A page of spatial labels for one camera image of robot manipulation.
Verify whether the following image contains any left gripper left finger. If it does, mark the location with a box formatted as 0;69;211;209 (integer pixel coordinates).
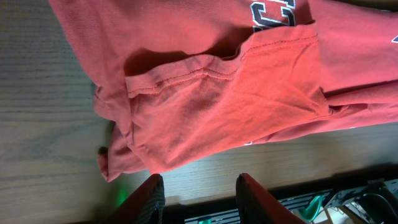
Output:
105;174;165;224

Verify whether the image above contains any red orange t-shirt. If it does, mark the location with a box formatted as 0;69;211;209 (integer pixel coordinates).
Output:
50;0;397;181

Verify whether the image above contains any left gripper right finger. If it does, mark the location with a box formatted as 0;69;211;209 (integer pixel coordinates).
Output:
236;173;305;224

